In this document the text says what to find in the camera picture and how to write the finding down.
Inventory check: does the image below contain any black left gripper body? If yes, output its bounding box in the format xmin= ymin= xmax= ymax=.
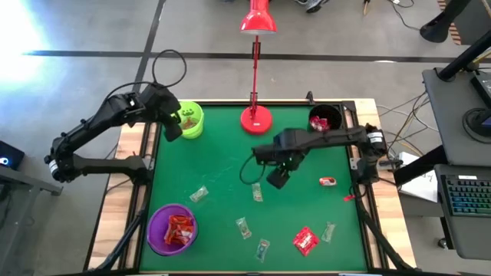
xmin=141 ymin=82 xmax=181 ymax=127

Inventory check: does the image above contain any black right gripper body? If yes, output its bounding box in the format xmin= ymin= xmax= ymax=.
xmin=252 ymin=128 xmax=311 ymax=173

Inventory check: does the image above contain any red candy pack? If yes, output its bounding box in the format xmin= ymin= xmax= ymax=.
xmin=309 ymin=116 xmax=331 ymax=132
xmin=292 ymin=226 xmax=320 ymax=257

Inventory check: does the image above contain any green plastic bucket with face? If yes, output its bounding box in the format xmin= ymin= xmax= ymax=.
xmin=176 ymin=100 xmax=206 ymax=140

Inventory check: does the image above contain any red desk lamp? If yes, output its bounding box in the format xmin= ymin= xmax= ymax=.
xmin=239 ymin=0 xmax=278 ymax=136

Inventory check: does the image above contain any green table mat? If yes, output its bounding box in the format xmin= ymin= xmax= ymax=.
xmin=140 ymin=103 xmax=368 ymax=272

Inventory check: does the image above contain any black plastic bucket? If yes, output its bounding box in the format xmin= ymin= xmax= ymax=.
xmin=308 ymin=103 xmax=343 ymax=131

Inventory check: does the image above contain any purple plastic bucket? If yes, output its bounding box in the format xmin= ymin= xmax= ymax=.
xmin=147 ymin=202 xmax=199 ymax=257

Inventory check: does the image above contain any white paper sheet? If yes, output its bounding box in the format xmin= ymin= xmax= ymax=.
xmin=398 ymin=168 xmax=439 ymax=203

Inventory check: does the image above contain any grey metal stand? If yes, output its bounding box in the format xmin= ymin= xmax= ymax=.
xmin=0 ymin=164 xmax=64 ymax=276

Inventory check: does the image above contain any black device with blue light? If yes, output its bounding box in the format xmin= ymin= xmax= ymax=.
xmin=0 ymin=140 xmax=26 ymax=171

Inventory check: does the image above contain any grey desk top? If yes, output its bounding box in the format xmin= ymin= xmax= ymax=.
xmin=421 ymin=67 xmax=491 ymax=166

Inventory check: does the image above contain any black keyboard with blue keys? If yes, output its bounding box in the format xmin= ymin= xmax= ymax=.
xmin=440 ymin=174 xmax=491 ymax=218

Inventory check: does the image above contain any black round monitor base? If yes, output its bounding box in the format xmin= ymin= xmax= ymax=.
xmin=462 ymin=107 xmax=491 ymax=145

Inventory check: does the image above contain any black stand foot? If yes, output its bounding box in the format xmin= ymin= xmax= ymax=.
xmin=419 ymin=0 xmax=473 ymax=44

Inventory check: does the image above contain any grey keyboard table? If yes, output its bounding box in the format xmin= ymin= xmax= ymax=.
xmin=433 ymin=163 xmax=491 ymax=261

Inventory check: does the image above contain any orange black striped mat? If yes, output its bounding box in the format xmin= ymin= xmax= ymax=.
xmin=437 ymin=0 xmax=462 ymax=46

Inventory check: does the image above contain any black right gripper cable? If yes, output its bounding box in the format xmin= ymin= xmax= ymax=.
xmin=239 ymin=153 xmax=268 ymax=186

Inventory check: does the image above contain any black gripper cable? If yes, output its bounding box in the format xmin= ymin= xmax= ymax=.
xmin=239 ymin=153 xmax=268 ymax=186
xmin=151 ymin=48 xmax=188 ymax=90

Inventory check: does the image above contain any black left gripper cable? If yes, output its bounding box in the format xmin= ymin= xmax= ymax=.
xmin=151 ymin=48 xmax=188 ymax=90

